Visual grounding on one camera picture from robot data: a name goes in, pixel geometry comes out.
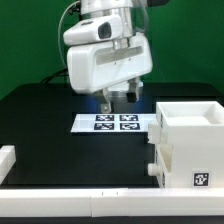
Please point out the white U-shaped border fence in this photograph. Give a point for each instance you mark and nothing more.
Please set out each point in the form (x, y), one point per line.
(104, 202)

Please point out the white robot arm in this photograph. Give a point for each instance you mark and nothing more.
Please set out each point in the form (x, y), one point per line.
(123, 8)

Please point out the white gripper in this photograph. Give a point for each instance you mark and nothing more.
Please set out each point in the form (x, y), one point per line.
(93, 61)

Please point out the white drawer with knob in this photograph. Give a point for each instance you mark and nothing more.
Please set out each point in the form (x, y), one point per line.
(160, 168)

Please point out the white marker tag plate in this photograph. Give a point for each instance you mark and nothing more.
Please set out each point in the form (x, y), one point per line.
(104, 123)

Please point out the tall white drawer cabinet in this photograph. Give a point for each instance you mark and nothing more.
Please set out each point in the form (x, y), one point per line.
(194, 133)

